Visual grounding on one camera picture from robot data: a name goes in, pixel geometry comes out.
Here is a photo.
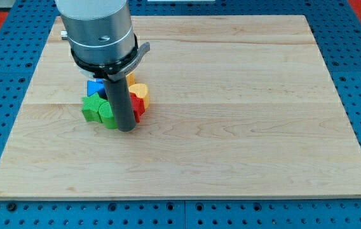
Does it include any yellow heart block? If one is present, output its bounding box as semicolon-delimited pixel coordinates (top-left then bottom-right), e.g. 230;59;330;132
129;83;150;109

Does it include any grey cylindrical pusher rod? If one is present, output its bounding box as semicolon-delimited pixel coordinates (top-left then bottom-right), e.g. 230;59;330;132
103;78;136;132

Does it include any orange-yellow block behind rod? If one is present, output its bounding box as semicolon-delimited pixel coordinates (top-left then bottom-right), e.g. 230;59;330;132
126;72;135;87

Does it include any green star block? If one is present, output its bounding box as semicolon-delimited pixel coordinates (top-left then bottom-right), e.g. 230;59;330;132
81;93;107;123

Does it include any wooden board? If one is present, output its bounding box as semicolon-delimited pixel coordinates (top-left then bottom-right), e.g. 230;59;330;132
0;15;361;201

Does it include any blue block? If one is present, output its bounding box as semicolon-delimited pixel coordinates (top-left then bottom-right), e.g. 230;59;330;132
86;79;107;99

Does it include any green rounded block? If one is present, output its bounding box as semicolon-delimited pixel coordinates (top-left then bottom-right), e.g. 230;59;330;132
99;102;117;129

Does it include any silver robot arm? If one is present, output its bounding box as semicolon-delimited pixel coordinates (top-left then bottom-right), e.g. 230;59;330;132
55;0;150;132

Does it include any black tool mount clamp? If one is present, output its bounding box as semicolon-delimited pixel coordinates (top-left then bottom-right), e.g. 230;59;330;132
71;36;150;81

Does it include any small metal bolt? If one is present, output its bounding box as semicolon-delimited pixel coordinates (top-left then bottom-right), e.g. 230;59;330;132
60;31;68;40

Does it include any red block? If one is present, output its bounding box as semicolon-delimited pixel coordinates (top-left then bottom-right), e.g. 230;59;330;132
130;92;145;123

